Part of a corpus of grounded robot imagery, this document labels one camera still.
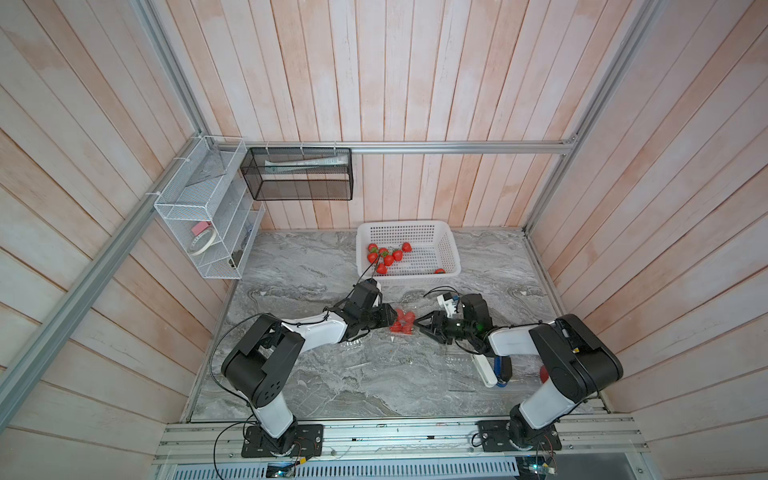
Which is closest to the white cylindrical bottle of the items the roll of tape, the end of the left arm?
the end of the left arm

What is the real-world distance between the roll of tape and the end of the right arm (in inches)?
24.9

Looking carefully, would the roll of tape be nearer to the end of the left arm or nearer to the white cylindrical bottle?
the end of the left arm

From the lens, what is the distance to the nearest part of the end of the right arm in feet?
2.45

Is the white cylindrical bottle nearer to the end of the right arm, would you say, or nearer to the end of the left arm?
the end of the right arm

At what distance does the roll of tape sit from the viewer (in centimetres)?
79
